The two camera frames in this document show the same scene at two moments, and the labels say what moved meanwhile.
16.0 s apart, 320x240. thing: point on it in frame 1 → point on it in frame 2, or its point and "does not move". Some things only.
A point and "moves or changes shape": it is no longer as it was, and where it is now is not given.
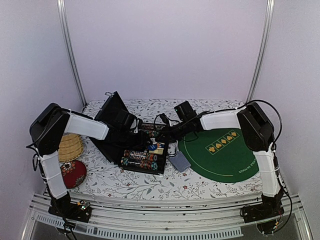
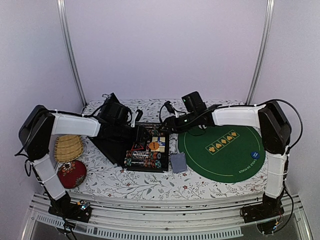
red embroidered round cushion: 73,173 does not move
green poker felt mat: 221,154 does not move
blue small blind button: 152,147 moves or changes shape
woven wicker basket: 70,147 does not move
